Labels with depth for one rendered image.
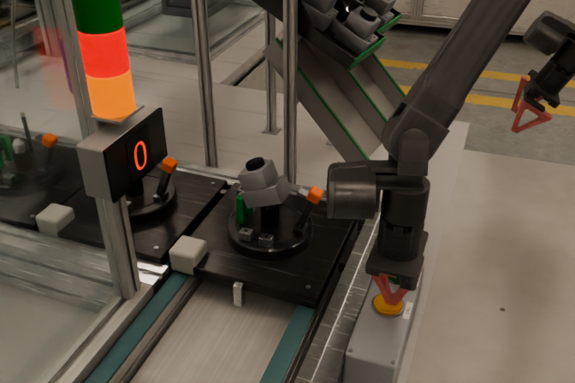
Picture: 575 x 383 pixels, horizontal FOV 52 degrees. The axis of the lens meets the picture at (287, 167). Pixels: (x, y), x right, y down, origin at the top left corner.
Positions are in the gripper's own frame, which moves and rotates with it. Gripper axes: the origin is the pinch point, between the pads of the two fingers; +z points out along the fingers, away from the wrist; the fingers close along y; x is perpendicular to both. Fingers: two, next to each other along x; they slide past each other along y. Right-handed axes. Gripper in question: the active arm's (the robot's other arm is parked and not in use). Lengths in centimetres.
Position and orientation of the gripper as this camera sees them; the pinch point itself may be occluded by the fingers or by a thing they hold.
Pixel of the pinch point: (391, 298)
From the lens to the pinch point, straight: 86.4
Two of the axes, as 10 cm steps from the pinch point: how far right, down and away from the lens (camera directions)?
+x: 9.3, 1.9, -3.0
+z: -0.1, 8.6, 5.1
